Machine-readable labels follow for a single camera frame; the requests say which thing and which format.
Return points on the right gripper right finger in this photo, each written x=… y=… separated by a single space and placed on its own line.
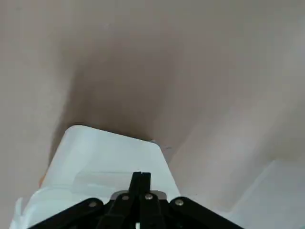
x=186 y=207

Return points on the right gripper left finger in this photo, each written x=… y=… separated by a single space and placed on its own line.
x=93 y=207

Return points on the translucent plastic box lid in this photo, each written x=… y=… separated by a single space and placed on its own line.
x=47 y=205

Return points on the white plastic preservation box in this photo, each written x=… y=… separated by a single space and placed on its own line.
x=107 y=148

